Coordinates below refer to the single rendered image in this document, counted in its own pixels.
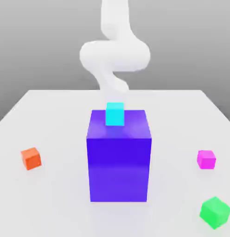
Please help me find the small cyan cube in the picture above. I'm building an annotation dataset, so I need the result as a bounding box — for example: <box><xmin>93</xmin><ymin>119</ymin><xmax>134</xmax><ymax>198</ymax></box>
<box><xmin>105</xmin><ymin>102</ymin><xmax>125</xmax><ymax>127</ymax></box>

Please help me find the small green cube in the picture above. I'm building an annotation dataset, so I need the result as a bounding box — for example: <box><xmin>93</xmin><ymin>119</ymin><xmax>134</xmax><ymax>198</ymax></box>
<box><xmin>199</xmin><ymin>196</ymin><xmax>230</xmax><ymax>230</ymax></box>

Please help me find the large purple box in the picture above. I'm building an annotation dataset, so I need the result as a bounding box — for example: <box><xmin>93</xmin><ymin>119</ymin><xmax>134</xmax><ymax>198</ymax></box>
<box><xmin>86</xmin><ymin>109</ymin><xmax>152</xmax><ymax>203</ymax></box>

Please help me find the small magenta cube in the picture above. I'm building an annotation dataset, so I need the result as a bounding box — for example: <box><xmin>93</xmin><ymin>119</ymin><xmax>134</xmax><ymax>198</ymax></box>
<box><xmin>197</xmin><ymin>150</ymin><xmax>217</xmax><ymax>170</ymax></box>

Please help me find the small orange cube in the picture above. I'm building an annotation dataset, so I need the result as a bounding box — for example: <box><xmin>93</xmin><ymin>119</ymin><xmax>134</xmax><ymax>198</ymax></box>
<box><xmin>20</xmin><ymin>147</ymin><xmax>42</xmax><ymax>171</ymax></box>

